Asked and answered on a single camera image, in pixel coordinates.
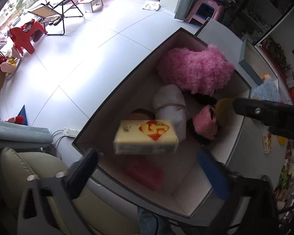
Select grey-blue cushion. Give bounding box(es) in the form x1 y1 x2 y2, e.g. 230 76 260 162
0 117 53 150

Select red plastic stool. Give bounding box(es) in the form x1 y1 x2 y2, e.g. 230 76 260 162
8 21 48 55

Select red and white plush hat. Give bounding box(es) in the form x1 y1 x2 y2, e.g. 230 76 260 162
5 116 25 124

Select white power strip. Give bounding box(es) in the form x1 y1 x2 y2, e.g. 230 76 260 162
63 127 81 138

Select pile of snack packets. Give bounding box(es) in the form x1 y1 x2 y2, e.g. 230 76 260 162
276 149 294 211

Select person's jeans legs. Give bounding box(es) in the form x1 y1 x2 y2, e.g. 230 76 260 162
137 207 177 235

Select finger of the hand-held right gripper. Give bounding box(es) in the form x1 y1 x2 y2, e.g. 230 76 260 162
233 97 294 126
268 121 294 143

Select red item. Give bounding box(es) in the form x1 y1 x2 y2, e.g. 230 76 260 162
127 159 165 192

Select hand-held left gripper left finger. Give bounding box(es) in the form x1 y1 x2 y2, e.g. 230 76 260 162
17 148 103 235

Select white cloth bundle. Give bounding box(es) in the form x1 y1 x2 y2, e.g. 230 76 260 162
153 84 190 143

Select yellow cartoon tissue pack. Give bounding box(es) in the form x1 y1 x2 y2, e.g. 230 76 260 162
113 119 179 155
262 133 273 154

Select black folding chair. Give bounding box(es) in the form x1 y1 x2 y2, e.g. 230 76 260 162
27 0 84 36

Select pile of plush toys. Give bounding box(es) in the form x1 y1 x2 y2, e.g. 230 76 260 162
0 36 22 78

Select yellow round sponge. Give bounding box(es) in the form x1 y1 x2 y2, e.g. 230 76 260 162
215 97 236 123

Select pink plastic stool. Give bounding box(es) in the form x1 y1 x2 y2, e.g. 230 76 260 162
185 0 225 25

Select pink and black sock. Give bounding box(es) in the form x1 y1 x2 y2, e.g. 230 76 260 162
187 105 220 146

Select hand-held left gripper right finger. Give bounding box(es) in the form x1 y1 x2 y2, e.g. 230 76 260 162
197 149 280 235

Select cream sofa cushion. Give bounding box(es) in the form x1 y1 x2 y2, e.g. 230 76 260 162
0 147 140 235

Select shallow grey box lid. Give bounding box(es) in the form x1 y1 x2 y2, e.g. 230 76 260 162
238 39 264 87

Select yellow foam fruit net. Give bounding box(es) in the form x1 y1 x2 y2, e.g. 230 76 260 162
275 136 289 148

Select light blue waffle towel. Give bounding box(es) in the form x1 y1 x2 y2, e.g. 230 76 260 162
251 80 281 101

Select large grey cardboard box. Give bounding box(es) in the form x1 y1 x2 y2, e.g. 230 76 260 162
72 27 252 219

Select pink fluffy cloth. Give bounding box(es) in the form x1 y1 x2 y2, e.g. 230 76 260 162
155 44 236 96

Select white cloth on floor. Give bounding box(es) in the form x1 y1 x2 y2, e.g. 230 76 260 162
142 1 160 12

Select small white step stool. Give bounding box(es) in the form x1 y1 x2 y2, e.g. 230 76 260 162
78 0 104 13

